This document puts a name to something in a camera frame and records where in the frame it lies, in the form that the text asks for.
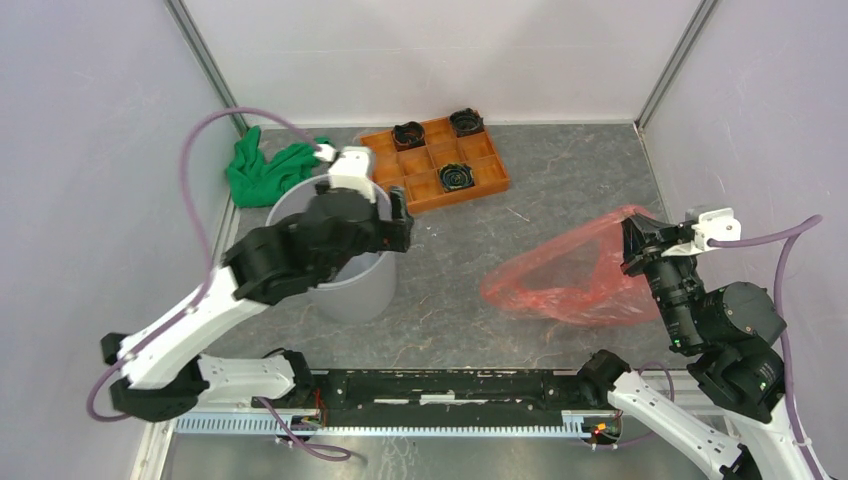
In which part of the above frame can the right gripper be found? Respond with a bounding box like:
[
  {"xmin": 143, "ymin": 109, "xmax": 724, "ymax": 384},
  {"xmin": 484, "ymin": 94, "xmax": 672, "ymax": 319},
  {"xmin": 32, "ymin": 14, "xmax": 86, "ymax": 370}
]
[{"xmin": 615, "ymin": 204, "xmax": 702, "ymax": 346}]

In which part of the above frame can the red plastic trash bag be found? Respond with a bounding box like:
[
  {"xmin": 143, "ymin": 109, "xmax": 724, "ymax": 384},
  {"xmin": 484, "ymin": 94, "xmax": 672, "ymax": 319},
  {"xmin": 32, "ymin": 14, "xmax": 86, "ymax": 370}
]
[{"xmin": 480, "ymin": 205, "xmax": 659, "ymax": 328}]

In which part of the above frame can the grey trash bin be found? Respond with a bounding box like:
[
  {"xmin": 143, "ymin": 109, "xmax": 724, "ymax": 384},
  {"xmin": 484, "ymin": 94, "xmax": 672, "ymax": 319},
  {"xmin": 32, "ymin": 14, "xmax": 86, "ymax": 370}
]
[{"xmin": 265, "ymin": 175, "xmax": 397, "ymax": 323}]

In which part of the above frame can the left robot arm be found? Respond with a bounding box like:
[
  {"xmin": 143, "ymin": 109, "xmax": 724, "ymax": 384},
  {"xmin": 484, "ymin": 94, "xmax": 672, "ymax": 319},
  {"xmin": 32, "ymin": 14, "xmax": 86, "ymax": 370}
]
[{"xmin": 101, "ymin": 186, "xmax": 414, "ymax": 423}]

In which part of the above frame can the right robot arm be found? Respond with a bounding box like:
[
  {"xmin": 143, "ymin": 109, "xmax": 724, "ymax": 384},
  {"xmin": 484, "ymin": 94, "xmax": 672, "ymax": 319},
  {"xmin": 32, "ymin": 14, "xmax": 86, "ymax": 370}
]
[{"xmin": 577, "ymin": 207, "xmax": 827, "ymax": 479}]

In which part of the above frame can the orange compartment tray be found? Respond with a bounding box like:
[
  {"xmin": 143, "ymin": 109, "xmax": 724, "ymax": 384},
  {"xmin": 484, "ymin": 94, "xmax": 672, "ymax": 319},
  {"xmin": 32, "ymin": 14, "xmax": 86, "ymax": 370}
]
[{"xmin": 359, "ymin": 113, "xmax": 511, "ymax": 214}]

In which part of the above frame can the rolled black belt left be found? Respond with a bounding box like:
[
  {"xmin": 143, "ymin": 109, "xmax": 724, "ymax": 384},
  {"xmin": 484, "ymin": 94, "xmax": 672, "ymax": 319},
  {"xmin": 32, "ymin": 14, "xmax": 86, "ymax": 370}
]
[{"xmin": 391, "ymin": 121, "xmax": 426, "ymax": 152}]

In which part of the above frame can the rolled black belt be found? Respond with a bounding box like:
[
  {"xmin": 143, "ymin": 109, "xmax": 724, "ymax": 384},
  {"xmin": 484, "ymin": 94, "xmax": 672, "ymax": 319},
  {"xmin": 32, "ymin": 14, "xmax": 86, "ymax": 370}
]
[
  {"xmin": 391, "ymin": 121, "xmax": 426, "ymax": 152},
  {"xmin": 448, "ymin": 108, "xmax": 485, "ymax": 138}
]

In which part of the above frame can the rolled black belt right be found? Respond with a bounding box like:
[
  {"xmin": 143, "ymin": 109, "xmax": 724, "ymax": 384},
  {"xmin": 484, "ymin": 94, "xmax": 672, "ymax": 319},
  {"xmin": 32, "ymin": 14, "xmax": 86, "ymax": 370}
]
[{"xmin": 448, "ymin": 108, "xmax": 485, "ymax": 138}]

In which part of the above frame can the green cloth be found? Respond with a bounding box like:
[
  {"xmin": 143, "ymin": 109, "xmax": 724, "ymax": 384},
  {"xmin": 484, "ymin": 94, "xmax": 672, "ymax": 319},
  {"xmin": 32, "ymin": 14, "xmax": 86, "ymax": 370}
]
[{"xmin": 225, "ymin": 127, "xmax": 319, "ymax": 208}]

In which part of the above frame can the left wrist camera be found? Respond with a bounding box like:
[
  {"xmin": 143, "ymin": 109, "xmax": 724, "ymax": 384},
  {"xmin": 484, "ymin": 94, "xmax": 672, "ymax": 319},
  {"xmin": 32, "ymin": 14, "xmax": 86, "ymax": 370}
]
[{"xmin": 313, "ymin": 144, "xmax": 376, "ymax": 204}]

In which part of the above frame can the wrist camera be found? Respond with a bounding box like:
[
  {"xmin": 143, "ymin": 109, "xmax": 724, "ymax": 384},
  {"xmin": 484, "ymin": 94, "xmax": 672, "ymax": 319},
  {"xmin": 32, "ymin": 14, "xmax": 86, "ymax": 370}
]
[
  {"xmin": 661, "ymin": 206, "xmax": 741, "ymax": 257},
  {"xmin": 313, "ymin": 144, "xmax": 376, "ymax": 204}
]

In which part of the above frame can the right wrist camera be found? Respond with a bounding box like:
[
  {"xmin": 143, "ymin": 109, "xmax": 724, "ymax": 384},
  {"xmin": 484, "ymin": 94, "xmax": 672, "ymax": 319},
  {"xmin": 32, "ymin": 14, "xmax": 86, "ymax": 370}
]
[{"xmin": 661, "ymin": 206, "xmax": 741, "ymax": 257}]

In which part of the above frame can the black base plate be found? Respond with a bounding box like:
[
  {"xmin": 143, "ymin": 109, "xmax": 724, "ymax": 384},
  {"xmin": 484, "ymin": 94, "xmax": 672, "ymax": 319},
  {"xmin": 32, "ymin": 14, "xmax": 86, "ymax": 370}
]
[{"xmin": 270, "ymin": 369, "xmax": 610, "ymax": 428}]

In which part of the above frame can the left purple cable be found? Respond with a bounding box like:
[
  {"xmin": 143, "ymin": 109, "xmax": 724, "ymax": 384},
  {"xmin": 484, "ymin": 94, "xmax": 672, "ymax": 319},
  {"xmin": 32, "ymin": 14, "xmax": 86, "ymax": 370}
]
[{"xmin": 86, "ymin": 107, "xmax": 333, "ymax": 424}]

